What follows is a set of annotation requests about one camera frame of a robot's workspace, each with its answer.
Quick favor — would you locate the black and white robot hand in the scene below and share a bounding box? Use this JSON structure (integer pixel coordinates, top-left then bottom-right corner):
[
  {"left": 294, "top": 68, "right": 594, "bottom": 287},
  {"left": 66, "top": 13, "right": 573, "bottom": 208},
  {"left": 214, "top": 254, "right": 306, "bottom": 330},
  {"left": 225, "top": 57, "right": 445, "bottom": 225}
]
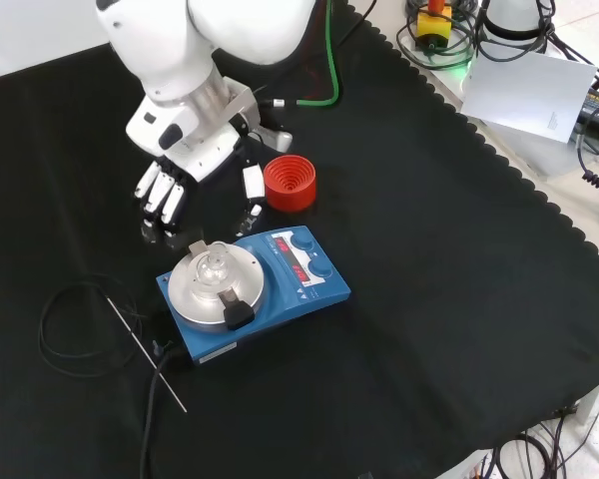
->
[{"left": 125, "top": 93, "right": 269, "bottom": 249}]

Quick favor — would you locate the clear glass round-bottom flask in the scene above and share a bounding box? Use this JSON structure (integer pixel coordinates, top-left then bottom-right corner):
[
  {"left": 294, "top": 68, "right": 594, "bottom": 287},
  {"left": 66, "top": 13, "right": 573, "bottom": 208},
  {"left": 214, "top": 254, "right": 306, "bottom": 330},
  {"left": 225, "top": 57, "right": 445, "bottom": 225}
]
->
[{"left": 194, "top": 240, "right": 232, "bottom": 291}]

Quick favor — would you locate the orange ribbed flask stand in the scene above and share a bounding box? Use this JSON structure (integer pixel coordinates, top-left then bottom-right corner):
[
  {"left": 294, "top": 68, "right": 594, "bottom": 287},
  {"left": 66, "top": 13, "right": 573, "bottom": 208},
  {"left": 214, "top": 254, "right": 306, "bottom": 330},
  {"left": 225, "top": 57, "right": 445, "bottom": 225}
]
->
[{"left": 263, "top": 155, "right": 318, "bottom": 215}]

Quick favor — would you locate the blue heater with steel plate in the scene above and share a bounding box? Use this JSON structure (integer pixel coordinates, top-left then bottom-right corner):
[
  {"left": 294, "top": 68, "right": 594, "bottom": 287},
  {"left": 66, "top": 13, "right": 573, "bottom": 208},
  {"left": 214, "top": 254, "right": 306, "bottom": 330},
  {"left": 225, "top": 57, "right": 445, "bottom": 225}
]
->
[{"left": 155, "top": 225, "right": 353, "bottom": 368}]

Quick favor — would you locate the thin metal probe rod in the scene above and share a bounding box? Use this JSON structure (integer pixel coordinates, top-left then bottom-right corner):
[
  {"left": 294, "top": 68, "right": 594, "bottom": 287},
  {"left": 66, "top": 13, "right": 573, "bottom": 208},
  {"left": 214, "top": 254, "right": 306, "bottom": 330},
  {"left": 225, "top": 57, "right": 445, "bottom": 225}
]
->
[{"left": 104, "top": 294, "right": 189, "bottom": 415}]

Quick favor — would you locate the yellow stop button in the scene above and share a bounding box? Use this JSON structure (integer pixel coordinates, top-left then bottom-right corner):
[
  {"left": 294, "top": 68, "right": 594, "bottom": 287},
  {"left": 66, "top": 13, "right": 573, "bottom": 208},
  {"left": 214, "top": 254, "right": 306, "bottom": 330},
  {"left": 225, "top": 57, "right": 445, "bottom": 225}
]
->
[{"left": 415, "top": 0, "right": 454, "bottom": 52}]

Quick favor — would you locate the black table cloth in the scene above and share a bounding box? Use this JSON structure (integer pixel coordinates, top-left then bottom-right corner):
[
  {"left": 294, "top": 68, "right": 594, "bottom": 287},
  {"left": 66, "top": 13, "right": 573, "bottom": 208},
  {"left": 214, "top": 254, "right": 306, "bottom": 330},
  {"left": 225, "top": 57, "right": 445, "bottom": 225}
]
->
[{"left": 0, "top": 3, "right": 599, "bottom": 479}]

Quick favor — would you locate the pale white board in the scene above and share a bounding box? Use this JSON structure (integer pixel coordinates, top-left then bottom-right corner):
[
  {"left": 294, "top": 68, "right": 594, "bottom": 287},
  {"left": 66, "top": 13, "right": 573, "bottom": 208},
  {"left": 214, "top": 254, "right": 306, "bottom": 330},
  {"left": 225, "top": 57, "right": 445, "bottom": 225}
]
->
[{"left": 459, "top": 48, "right": 599, "bottom": 147}]

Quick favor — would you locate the white cylinder with black band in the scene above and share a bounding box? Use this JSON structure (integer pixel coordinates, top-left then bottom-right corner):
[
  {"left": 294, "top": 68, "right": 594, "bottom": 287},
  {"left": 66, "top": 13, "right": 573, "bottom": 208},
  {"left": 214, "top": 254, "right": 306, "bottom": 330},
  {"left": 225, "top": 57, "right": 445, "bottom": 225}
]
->
[{"left": 478, "top": 0, "right": 551, "bottom": 43}]

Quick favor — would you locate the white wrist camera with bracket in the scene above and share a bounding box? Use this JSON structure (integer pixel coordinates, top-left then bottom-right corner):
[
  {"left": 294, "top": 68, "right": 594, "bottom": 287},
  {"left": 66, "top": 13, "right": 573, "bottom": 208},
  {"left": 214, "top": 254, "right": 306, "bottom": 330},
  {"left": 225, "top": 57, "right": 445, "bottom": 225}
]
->
[{"left": 223, "top": 81, "right": 295, "bottom": 153}]

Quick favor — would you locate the black cable with white tag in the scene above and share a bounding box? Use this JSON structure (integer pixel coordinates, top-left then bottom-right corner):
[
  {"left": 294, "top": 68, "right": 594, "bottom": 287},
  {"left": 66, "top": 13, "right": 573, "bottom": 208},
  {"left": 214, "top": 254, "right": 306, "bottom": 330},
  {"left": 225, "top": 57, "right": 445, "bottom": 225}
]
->
[{"left": 252, "top": 96, "right": 301, "bottom": 110}]

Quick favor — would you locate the green cable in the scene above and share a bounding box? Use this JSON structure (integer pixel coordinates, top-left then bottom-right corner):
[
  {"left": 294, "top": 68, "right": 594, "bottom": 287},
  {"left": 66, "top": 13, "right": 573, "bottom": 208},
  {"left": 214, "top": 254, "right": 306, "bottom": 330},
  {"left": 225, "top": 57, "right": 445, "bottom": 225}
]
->
[{"left": 297, "top": 0, "right": 342, "bottom": 109}]

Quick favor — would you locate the thin black probe cable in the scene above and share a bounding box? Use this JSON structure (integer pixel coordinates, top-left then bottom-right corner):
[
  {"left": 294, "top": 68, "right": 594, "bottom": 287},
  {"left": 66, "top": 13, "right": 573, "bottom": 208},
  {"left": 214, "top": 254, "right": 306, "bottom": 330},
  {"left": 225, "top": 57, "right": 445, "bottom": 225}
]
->
[{"left": 38, "top": 280, "right": 152, "bottom": 379}]

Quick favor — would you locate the thick black power cable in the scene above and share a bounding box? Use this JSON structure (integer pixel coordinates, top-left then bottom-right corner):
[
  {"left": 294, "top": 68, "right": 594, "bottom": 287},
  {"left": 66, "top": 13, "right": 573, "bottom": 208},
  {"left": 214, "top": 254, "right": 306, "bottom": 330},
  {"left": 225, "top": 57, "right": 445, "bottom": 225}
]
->
[{"left": 138, "top": 338, "right": 182, "bottom": 479}]

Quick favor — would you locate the black coiled cable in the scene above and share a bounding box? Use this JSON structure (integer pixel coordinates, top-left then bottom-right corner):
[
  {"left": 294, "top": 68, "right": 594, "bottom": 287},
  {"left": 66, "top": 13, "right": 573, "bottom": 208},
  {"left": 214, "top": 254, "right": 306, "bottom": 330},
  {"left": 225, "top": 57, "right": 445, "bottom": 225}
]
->
[{"left": 576, "top": 130, "right": 599, "bottom": 219}]

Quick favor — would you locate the black cable bundle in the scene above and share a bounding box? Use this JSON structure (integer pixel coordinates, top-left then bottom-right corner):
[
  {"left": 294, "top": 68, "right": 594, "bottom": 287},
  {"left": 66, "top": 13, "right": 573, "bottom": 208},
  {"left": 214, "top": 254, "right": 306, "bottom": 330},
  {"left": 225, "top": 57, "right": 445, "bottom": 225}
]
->
[{"left": 491, "top": 412, "right": 599, "bottom": 479}]

